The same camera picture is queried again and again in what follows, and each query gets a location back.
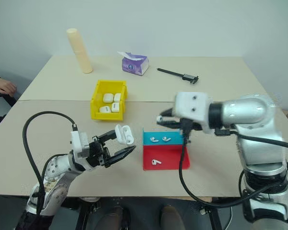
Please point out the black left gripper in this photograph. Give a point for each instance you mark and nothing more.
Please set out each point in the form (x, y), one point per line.
(96, 153)

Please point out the dark rounded shape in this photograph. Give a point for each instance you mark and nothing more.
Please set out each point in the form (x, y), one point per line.
(115, 215)
(172, 215)

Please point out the blue plastic tray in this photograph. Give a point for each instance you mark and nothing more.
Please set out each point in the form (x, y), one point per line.
(175, 140)

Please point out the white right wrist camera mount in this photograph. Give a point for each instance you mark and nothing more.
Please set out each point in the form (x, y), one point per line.
(192, 107)

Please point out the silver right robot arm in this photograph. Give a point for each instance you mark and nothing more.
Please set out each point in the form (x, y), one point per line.
(256, 134)

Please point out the red plastic tray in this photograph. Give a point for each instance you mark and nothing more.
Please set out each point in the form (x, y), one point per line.
(172, 158)

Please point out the purple tissue pack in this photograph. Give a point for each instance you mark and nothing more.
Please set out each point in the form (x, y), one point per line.
(134, 65)

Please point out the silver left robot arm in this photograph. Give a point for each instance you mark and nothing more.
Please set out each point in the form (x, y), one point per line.
(58, 177)

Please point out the bystander's bare hand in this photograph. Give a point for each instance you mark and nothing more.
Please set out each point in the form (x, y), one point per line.
(3, 86)

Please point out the white earbud case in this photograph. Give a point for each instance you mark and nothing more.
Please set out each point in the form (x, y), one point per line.
(117, 97)
(107, 97)
(115, 107)
(105, 109)
(123, 134)

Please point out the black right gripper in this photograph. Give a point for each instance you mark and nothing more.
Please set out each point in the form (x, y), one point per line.
(190, 125)

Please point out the white earbud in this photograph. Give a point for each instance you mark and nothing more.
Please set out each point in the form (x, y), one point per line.
(154, 139)
(159, 118)
(155, 162)
(166, 139)

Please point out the cream cylindrical tube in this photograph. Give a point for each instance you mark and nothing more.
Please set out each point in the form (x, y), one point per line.
(80, 51)

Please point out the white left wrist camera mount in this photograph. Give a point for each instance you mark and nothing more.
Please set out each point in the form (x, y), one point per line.
(75, 141)

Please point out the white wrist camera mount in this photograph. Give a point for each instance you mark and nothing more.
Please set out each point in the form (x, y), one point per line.
(75, 141)
(192, 107)

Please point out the yellow plastic bin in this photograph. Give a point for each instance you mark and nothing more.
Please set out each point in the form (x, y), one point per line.
(96, 95)

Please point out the bystander's dark clothing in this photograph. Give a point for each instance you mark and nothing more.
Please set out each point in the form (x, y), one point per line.
(0, 100)

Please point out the black caliper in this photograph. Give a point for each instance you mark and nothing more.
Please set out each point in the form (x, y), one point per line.
(188, 77)

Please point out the closed white earbud case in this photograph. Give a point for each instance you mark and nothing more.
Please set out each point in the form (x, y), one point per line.
(117, 97)
(107, 97)
(105, 109)
(115, 107)

